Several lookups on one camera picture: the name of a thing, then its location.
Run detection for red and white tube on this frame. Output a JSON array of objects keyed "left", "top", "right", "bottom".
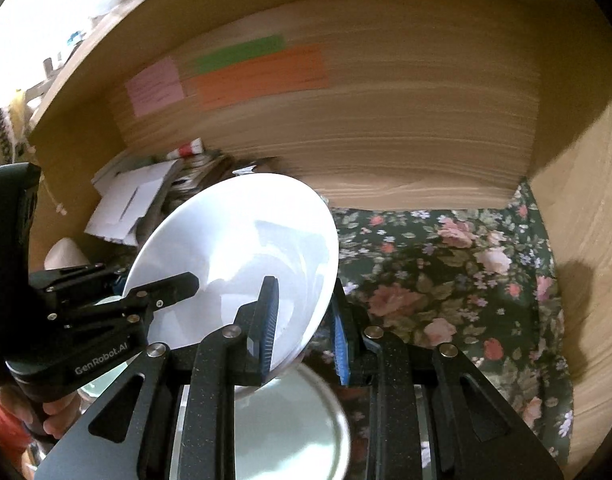
[{"left": 168, "top": 141, "right": 205, "bottom": 160}]

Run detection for person's left hand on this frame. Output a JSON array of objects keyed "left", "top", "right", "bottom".
[{"left": 0, "top": 385, "right": 82, "bottom": 442}]

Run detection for stack of booklets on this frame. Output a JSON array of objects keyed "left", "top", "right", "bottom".
[{"left": 176, "top": 150, "right": 237, "bottom": 196}]

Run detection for beige cylinder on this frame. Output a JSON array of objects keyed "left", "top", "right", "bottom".
[{"left": 44, "top": 237, "right": 89, "bottom": 272}]

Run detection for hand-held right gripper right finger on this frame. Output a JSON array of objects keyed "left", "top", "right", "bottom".
[{"left": 331, "top": 277, "right": 564, "bottom": 480}]

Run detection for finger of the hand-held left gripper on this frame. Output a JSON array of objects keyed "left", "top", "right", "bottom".
[
  {"left": 28, "top": 262, "right": 125, "bottom": 308},
  {"left": 50, "top": 271, "right": 201, "bottom": 333}
]

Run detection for white bowl with dark pattern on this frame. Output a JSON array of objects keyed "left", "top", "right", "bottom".
[{"left": 120, "top": 172, "right": 340, "bottom": 386}]

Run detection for mint green plate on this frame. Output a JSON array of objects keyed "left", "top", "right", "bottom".
[{"left": 78, "top": 355, "right": 351, "bottom": 480}]

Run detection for orange paper note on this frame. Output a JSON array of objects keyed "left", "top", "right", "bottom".
[{"left": 183, "top": 44, "right": 328, "bottom": 110}]

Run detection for person's red garment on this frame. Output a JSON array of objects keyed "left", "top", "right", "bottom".
[{"left": 0, "top": 390, "right": 32, "bottom": 467}]

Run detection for white cable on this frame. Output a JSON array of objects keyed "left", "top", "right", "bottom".
[{"left": 38, "top": 170, "right": 69, "bottom": 217}]

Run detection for floral tablecloth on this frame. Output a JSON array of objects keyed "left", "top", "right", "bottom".
[{"left": 306, "top": 177, "right": 574, "bottom": 480}]

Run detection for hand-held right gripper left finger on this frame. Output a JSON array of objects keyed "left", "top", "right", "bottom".
[{"left": 33, "top": 275, "right": 281, "bottom": 480}]

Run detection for pink sticky note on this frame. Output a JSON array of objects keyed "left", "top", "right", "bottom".
[{"left": 126, "top": 56, "right": 187, "bottom": 120}]

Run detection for green sticky note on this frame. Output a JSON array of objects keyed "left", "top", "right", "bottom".
[{"left": 193, "top": 34, "right": 285, "bottom": 75}]

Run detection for brown braided headband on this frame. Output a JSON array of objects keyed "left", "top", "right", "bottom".
[{"left": 0, "top": 107, "right": 17, "bottom": 162}]

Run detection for white folded paper sheets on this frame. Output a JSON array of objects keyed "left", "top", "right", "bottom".
[{"left": 84, "top": 160, "right": 187, "bottom": 247}]

